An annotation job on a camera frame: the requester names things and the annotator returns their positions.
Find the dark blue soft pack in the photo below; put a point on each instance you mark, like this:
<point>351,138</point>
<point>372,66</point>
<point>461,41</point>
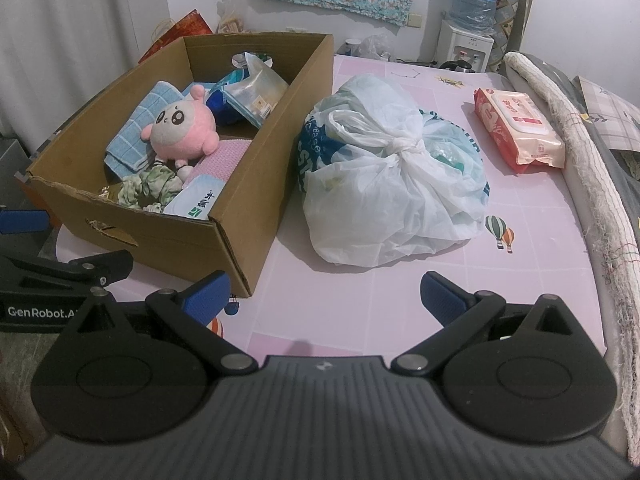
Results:
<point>220,107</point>

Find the black kettle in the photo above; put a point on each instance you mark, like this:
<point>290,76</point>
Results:
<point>457,66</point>

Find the pink printed bed sheet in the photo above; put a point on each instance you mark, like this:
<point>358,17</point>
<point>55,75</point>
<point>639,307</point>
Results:
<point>525,220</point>

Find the pink bubble mailer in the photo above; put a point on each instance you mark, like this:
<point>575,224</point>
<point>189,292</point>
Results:
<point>227,157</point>

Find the white curtain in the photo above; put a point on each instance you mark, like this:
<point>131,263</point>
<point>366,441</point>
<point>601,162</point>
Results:
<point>60,35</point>

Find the patterned folded mat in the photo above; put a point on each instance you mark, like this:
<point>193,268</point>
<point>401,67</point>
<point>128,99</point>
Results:
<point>515,10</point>

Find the white cup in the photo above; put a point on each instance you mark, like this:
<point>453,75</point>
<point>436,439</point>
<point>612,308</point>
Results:
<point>352,46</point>

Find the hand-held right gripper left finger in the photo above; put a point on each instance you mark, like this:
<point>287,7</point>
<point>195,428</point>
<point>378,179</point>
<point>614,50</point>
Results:
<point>205,295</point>

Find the wall socket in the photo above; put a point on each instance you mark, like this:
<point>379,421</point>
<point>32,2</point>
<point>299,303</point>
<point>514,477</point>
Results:
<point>415,20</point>

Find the white water dispenser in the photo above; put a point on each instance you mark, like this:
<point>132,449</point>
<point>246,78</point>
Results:
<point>465,45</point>

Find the clear bag of snacks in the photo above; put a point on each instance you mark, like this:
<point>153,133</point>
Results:
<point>234,20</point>

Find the white tissue pack green print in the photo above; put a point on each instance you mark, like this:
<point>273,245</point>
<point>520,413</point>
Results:
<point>200,200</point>

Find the checked beige cloth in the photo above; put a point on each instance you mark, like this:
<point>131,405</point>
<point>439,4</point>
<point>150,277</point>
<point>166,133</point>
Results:
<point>610,115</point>

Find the light blue towel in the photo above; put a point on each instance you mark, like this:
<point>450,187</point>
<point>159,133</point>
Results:
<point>130,135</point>

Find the brown gold packet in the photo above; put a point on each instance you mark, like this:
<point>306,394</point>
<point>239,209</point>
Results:
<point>107,192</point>

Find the pink round plush toy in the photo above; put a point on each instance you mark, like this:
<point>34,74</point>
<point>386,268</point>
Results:
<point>185,130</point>

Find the white plastic bag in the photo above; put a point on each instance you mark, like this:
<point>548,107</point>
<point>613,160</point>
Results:
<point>390,200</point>

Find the cardboard box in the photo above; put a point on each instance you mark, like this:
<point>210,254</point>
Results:
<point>175,255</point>

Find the clear plastic pack blue trim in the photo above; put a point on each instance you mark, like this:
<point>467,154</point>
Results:
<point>255,92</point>

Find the clear crumpled plastic bag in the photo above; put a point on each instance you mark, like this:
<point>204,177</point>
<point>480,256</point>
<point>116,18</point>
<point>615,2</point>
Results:
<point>375,47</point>

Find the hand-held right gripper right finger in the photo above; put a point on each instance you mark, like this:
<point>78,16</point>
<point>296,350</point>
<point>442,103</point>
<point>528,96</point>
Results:
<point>442,300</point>

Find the pink wet wipes pack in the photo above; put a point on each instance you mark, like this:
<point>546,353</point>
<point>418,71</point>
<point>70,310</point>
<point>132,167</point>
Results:
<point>520,125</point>

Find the red gift bag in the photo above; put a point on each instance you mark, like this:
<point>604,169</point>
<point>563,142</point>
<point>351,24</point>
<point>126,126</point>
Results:
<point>190,25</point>

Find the grey bin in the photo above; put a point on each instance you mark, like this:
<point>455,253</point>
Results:
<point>12,160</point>

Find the rolled white quilt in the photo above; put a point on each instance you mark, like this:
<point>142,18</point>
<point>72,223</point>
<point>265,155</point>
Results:
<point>570,125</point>

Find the green floral cloth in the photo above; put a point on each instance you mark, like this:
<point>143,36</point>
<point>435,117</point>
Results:
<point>150,185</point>

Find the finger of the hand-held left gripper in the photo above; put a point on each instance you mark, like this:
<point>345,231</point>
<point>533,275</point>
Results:
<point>22,221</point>
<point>60,267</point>

